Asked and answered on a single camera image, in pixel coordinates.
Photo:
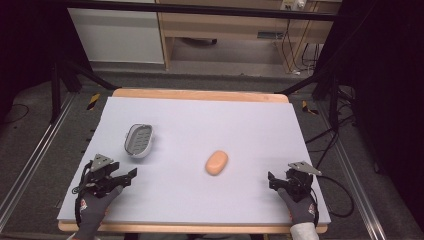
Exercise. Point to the white table cover sheet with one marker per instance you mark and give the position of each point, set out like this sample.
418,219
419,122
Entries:
206,126

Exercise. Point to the white cabinet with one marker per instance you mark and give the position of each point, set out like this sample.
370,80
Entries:
116,33

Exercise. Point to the orange soap bar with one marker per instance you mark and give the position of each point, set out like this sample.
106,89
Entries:
216,162

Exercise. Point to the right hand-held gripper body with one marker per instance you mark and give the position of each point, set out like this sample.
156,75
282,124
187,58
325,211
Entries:
299,180

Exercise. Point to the black metal frame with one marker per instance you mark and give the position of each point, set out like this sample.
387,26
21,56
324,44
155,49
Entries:
200,9

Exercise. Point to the aluminium floor rail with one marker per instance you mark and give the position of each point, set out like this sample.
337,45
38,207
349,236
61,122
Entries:
356,186
33,153

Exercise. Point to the person's right hand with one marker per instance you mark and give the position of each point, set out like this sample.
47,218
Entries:
300,208

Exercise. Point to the wooden table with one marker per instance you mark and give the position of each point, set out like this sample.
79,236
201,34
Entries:
200,95

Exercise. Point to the wooden desk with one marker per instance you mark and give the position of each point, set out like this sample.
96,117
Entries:
233,30

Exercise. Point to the grey soap dish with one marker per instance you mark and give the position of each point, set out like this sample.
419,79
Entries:
139,140

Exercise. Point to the white power strip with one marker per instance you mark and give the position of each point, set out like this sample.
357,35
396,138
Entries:
293,4

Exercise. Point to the yellow black tape marker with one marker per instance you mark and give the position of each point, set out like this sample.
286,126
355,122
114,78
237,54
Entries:
309,108
93,101

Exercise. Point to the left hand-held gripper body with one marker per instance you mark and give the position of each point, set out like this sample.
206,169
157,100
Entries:
99,173

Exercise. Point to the black curtain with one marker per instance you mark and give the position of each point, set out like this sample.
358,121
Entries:
386,100
30,43

